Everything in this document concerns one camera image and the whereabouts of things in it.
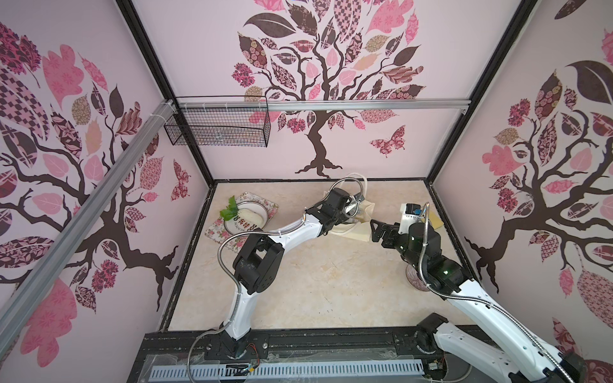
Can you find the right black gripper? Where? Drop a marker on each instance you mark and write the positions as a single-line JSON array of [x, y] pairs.
[[388, 232]]

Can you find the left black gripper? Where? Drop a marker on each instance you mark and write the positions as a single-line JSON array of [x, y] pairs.
[[343, 218]]

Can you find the cream canvas tote bag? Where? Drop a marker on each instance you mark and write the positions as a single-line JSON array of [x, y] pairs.
[[357, 226]]

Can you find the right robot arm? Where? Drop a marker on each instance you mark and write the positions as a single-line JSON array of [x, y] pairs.
[[518, 355]]

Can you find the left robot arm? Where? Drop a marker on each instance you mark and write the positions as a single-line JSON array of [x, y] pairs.
[[257, 264]]

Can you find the yellow green sponge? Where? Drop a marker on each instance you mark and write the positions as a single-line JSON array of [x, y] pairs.
[[435, 221]]

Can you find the pink glass bowl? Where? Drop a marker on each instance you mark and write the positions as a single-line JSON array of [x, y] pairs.
[[414, 280]]

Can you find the white plate with red text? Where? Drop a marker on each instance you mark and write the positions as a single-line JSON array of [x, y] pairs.
[[250, 216]]

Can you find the white toy radish with leaves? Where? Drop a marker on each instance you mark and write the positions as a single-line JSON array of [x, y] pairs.
[[230, 210]]

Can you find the floral rectangular tray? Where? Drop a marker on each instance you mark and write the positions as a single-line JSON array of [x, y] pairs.
[[216, 231]]

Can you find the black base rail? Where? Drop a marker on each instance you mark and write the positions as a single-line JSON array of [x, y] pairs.
[[302, 345]]

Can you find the white slotted cable duct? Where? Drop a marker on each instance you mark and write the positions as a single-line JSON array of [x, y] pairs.
[[285, 370]]

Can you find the black wire basket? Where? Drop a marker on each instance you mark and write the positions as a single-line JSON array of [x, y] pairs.
[[233, 121]]

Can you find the aluminium rail back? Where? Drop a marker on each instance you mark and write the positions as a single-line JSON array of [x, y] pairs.
[[280, 106]]

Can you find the aluminium rail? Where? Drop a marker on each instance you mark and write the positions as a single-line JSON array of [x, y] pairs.
[[26, 299], [280, 106]]

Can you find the aluminium rail left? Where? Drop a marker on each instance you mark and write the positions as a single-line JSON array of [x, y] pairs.
[[26, 299]]

